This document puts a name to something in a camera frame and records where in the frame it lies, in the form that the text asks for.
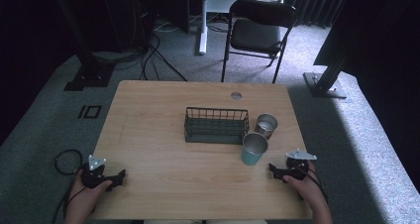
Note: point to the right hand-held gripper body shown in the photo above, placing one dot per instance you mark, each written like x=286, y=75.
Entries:
x=297, y=168

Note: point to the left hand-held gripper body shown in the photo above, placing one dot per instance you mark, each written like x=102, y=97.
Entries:
x=92, y=177

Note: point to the person's left hand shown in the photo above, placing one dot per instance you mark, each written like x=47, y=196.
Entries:
x=82, y=199

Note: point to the person's right hand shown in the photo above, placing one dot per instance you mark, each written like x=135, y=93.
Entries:
x=310, y=189

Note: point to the blue metal cup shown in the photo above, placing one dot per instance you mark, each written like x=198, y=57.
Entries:
x=252, y=153

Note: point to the silver metal cup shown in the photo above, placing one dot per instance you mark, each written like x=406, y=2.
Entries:
x=265, y=126

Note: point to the round grey table grommet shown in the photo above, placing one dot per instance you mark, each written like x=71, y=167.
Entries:
x=236, y=95

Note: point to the black metal stand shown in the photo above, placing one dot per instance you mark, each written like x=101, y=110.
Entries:
x=89, y=72
x=325, y=85

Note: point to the black folding chair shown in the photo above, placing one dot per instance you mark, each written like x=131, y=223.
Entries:
x=256, y=35

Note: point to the dark curtain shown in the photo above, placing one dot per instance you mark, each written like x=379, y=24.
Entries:
x=313, y=6

